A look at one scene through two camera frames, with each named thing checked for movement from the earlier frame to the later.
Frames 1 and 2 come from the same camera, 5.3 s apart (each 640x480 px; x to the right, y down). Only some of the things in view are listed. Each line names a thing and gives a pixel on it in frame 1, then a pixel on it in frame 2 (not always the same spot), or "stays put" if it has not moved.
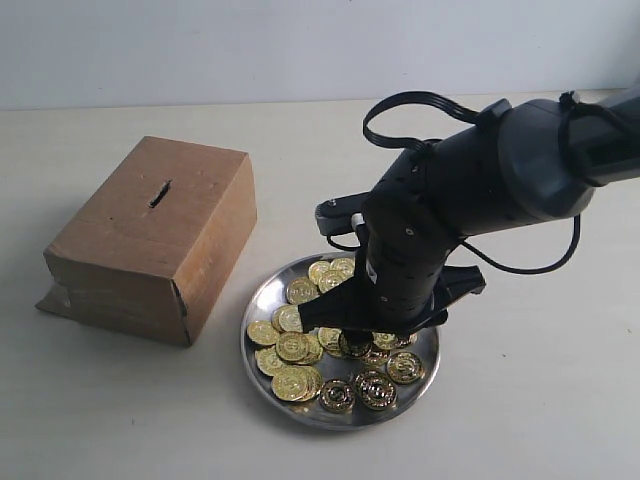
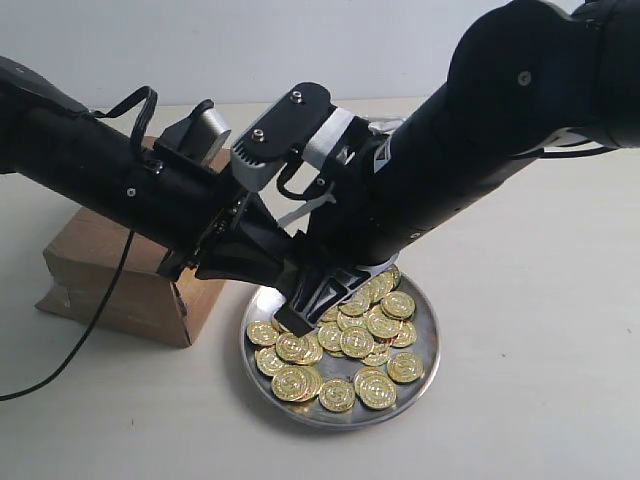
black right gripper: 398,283 -> 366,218
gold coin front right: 375,390 stays put
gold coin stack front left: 297,383 stays put
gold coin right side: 405,368 stays put
